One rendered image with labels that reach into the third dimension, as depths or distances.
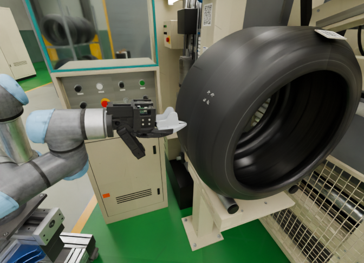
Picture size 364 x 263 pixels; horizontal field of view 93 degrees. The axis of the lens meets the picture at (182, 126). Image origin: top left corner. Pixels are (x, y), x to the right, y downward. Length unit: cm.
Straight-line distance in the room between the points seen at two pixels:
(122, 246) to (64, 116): 136
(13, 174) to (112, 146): 80
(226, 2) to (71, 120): 65
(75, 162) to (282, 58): 54
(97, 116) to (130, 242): 136
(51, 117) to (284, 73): 51
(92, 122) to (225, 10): 61
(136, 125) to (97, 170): 96
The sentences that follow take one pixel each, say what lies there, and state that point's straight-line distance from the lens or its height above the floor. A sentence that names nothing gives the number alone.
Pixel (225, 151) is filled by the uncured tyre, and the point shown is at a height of 120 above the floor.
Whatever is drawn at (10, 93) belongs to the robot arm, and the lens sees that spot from 80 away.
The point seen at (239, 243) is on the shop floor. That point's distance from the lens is 169.
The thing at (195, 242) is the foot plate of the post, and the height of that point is 1.
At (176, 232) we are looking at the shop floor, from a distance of 167.
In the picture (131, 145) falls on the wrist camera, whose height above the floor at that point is 119.
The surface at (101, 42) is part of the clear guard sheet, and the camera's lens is 106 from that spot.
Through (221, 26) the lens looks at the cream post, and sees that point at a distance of 78.
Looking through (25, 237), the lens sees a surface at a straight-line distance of 117.
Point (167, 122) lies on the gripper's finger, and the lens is 46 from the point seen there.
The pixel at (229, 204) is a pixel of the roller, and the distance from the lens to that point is 70.
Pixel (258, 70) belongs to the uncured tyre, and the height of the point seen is 139.
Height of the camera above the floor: 146
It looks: 30 degrees down
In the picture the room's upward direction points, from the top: straight up
